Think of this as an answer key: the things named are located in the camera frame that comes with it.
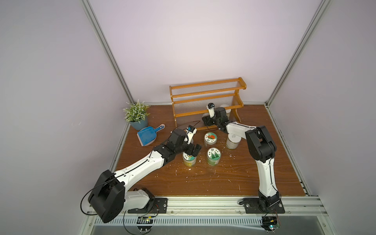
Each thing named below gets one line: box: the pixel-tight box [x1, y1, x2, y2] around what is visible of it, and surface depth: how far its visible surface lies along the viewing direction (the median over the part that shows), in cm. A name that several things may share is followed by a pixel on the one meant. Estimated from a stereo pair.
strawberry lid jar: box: [203, 131, 218, 145], surface depth 92 cm
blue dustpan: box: [137, 123, 165, 147], surface depth 103 cm
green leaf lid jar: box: [206, 147, 222, 166], surface depth 85 cm
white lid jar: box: [225, 133, 242, 150], surface depth 91 cm
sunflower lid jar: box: [182, 151, 197, 167], surface depth 83 cm
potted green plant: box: [122, 99, 151, 131], surface depth 97 cm
